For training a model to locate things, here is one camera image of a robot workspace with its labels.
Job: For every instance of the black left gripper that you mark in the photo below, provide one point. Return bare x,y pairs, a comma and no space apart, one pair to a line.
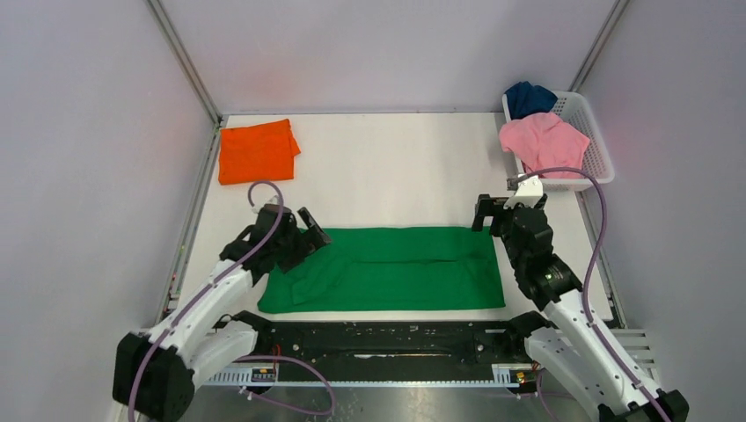
304,246

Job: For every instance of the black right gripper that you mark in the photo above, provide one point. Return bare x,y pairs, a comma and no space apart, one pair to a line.
487,206

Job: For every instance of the green t-shirt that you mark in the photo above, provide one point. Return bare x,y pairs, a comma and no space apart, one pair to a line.
391,269

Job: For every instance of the white plastic laundry basket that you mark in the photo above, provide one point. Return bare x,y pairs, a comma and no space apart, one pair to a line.
575,110

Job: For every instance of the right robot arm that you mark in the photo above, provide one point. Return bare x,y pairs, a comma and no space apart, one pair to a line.
563,335

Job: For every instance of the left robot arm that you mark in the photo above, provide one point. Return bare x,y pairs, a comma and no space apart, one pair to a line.
186,338

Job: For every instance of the pink t-shirt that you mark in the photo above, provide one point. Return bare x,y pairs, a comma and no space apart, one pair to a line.
544,140

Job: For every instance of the folded orange t-shirt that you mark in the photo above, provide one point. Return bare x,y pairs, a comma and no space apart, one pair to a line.
261,152

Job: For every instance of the navy blue t-shirt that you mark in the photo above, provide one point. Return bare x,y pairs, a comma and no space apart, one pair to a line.
524,99

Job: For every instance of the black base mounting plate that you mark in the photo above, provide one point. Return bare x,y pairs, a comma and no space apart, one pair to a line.
248,349

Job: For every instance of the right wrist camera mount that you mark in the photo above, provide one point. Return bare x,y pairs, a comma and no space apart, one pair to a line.
527,192

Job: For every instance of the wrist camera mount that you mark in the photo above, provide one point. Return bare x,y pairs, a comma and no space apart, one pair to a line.
527,192
272,207

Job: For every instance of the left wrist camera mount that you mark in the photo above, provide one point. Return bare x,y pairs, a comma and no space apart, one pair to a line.
272,207

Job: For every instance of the aluminium front frame rail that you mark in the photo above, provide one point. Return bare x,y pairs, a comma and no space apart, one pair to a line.
368,357

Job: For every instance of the right corner aluminium post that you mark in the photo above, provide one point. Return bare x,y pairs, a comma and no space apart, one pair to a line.
603,36

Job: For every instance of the corner aluminium post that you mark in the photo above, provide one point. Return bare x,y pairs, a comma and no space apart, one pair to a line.
175,43
603,36

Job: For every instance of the left corner aluminium post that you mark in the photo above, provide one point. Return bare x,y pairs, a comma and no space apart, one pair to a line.
175,43

